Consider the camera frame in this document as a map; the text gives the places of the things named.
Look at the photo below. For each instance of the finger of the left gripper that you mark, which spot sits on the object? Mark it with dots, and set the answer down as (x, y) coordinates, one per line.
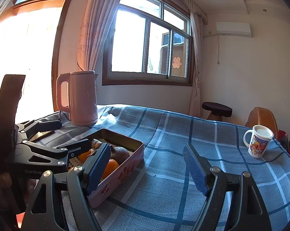
(72, 150)
(30, 128)

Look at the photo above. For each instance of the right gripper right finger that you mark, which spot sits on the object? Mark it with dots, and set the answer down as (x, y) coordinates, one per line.
(247, 210)

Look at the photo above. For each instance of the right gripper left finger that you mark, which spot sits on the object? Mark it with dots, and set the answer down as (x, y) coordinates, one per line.
(46, 208)

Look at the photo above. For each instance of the small orange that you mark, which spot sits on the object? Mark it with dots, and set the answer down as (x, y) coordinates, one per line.
(84, 156)

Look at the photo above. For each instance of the large orange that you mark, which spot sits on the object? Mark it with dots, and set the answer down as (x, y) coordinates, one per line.
(111, 166)

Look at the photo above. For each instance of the pink electric kettle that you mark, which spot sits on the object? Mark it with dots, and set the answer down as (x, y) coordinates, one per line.
(82, 99)

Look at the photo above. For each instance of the pink metal tin box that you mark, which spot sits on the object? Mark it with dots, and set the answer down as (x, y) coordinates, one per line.
(110, 183)

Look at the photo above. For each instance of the white cartoon mug with lid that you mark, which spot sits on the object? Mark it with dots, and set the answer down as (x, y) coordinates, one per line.
(257, 140)

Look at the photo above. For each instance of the blue plaid tablecloth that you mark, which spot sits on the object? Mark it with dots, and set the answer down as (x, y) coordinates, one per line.
(160, 194)

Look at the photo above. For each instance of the black round stool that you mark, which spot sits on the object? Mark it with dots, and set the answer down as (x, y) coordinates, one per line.
(217, 111)

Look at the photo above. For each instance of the pink curtain left of window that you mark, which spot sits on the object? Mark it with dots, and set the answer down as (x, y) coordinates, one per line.
(98, 17)

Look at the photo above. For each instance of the white air conditioner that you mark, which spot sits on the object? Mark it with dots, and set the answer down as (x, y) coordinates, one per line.
(234, 29)

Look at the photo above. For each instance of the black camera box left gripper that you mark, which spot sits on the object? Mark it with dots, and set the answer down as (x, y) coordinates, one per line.
(10, 94)

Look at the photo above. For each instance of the window with brown frame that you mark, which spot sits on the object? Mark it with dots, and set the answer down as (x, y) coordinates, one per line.
(149, 43)

